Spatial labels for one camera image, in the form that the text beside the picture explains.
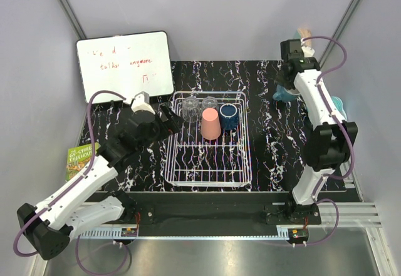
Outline blue mug with handle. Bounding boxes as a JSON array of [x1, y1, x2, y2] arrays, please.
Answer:
[[273, 84, 300, 103]]

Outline clear glass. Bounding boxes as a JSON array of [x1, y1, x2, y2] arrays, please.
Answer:
[[201, 96, 219, 111], [182, 96, 200, 123]]

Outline pink plastic cup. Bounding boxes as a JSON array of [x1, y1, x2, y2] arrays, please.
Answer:
[[200, 108, 221, 140]]

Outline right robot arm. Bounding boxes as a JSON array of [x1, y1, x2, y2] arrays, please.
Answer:
[[273, 39, 358, 224]]

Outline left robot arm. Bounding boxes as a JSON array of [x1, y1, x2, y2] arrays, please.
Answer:
[[17, 105, 184, 260]]

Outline teal paperback book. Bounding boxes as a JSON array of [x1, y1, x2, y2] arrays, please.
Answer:
[[294, 28, 311, 39]]

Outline white whiteboard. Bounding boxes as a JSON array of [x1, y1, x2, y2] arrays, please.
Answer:
[[76, 31, 174, 102]]

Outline teal cat-ear headphones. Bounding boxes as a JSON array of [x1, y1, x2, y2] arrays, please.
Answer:
[[331, 96, 348, 121]]

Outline green Treehouse book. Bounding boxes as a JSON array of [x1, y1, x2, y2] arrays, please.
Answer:
[[66, 143, 92, 181]]

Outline dark blue ribbed mug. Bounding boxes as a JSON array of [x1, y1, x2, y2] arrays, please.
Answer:
[[219, 103, 239, 131]]

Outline black marbled table mat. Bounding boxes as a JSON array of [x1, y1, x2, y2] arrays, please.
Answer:
[[61, 59, 347, 193]]

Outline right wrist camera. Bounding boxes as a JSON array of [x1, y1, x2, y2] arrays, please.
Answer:
[[301, 38, 315, 58]]

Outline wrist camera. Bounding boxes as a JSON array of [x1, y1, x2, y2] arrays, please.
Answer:
[[131, 91, 155, 114], [301, 38, 315, 58]]

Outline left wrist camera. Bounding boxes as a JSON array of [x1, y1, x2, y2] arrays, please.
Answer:
[[131, 91, 155, 114]]

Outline white wire dish rack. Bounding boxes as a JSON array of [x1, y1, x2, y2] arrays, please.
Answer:
[[164, 91, 253, 188]]

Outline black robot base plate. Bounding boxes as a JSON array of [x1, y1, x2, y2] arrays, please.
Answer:
[[126, 192, 321, 238]]

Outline white cable duct strip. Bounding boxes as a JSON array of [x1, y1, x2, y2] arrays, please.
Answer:
[[80, 227, 138, 240]]

